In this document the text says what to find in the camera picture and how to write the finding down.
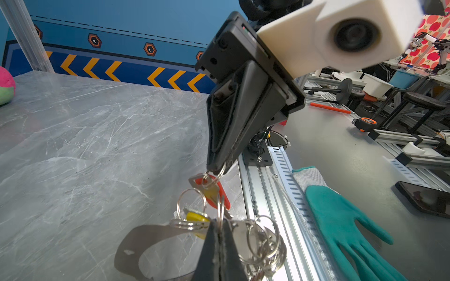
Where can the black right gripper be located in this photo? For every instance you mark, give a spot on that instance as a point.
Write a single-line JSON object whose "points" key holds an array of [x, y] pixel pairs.
{"points": [[246, 99]]}

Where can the green work glove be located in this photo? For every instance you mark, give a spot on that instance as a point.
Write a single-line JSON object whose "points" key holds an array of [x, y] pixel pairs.
{"points": [[336, 218]]}

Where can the black smartphone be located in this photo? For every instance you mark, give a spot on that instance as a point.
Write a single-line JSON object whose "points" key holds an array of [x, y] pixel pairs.
{"points": [[425, 199]]}

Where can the yellow key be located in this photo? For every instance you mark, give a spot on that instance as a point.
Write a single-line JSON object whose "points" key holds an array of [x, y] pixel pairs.
{"points": [[199, 219]]}

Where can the white pink plush toy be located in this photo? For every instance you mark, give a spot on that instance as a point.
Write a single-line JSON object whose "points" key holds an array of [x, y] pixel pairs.
{"points": [[7, 86]]}

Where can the red pen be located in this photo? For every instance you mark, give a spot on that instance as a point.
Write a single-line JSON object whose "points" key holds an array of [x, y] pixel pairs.
{"points": [[330, 108]]}

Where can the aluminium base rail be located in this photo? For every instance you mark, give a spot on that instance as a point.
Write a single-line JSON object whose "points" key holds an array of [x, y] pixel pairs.
{"points": [[272, 191]]}

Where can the red key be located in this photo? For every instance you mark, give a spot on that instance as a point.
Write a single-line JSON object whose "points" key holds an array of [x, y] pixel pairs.
{"points": [[211, 189]]}

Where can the orange black tape measure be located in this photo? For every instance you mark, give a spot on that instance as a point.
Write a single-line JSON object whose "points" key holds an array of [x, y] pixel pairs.
{"points": [[364, 124]]}

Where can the metal key holder with rings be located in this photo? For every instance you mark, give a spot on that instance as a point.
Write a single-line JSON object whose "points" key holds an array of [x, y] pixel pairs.
{"points": [[261, 249]]}

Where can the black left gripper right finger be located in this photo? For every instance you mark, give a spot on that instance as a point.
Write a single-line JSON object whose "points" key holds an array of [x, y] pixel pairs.
{"points": [[230, 266]]}

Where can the aluminium corner post right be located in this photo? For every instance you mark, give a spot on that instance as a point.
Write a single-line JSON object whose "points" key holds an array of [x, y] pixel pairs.
{"points": [[20, 22]]}

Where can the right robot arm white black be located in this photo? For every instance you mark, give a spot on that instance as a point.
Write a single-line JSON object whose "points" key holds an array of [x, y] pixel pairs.
{"points": [[257, 14]]}

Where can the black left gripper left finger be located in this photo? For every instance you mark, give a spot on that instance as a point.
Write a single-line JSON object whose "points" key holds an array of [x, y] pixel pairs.
{"points": [[208, 264]]}

